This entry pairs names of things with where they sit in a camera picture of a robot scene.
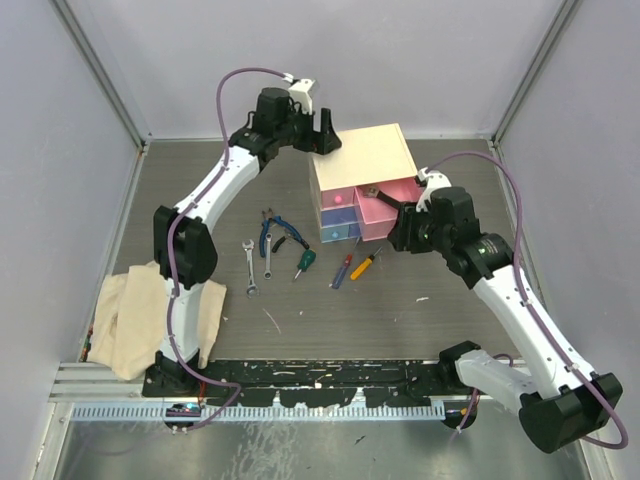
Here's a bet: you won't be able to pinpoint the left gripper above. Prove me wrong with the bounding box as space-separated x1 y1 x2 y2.
276 103 342 156

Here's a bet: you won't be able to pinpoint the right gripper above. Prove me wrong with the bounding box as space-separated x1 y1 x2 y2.
388 200 451 254

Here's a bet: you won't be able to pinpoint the large pink drawer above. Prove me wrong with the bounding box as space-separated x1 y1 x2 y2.
354 178 421 242

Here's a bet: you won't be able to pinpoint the cream drawer cabinet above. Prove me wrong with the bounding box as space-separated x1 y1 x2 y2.
309 124 417 237

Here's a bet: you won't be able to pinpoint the black adjustable wrench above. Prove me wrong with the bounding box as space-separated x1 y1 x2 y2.
360 185 401 210

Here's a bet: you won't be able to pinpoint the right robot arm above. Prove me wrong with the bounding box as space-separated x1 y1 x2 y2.
388 187 623 453

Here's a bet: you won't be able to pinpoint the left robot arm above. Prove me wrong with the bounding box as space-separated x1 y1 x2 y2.
148 79 341 396

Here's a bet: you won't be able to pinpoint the small purple drawer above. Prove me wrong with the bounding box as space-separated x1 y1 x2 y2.
348 223 361 239

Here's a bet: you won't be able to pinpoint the small pink drawer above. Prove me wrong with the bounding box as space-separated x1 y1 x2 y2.
320 187 355 210

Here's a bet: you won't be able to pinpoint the left light blue drawer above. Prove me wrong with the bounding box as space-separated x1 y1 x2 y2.
320 224 350 243

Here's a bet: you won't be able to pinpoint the wide purple drawer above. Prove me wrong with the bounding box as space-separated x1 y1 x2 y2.
320 205 358 228

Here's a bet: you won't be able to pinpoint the silver ratchet combination wrench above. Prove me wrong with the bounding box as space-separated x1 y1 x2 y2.
264 233 272 280

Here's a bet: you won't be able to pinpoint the silver open end wrench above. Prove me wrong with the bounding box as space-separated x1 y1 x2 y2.
242 239 259 298

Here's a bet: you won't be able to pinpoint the beige cloth bag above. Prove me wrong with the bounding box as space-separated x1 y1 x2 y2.
87 262 227 380

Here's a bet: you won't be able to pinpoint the orange handled screwdriver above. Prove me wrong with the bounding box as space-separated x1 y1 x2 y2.
350 247 383 281

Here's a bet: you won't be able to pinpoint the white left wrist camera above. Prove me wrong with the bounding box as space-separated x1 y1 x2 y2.
283 73 318 115

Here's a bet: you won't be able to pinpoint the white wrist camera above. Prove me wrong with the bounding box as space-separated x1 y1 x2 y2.
416 167 451 212
283 73 318 115

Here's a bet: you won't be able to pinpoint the red blue handled screwdriver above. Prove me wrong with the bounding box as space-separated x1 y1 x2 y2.
330 238 360 290

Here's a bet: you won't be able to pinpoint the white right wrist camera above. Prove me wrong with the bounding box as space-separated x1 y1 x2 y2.
416 167 451 212

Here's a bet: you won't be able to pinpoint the green handled screwdriver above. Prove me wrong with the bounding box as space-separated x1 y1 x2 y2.
293 249 316 281

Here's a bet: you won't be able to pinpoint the blue handled pliers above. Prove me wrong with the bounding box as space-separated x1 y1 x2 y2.
259 208 310 258

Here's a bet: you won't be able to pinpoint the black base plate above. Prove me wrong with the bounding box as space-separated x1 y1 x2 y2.
142 360 472 408

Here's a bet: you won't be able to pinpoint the slotted cable duct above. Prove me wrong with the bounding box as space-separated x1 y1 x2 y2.
70 401 446 423

